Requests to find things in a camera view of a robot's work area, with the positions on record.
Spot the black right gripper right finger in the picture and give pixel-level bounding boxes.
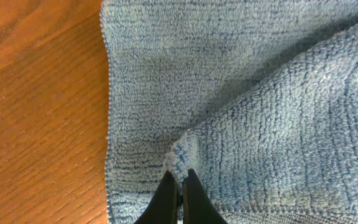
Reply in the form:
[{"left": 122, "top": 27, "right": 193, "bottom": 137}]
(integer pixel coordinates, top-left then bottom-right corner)
[{"left": 182, "top": 169, "right": 227, "bottom": 224}]

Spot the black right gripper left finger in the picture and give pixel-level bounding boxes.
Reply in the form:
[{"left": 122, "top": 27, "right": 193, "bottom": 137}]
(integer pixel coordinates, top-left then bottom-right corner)
[{"left": 135, "top": 171, "right": 178, "bottom": 224}]

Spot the blue microfibre cloth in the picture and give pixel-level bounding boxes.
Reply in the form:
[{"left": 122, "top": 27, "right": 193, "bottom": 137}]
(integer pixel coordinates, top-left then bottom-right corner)
[{"left": 100, "top": 0, "right": 358, "bottom": 223}]

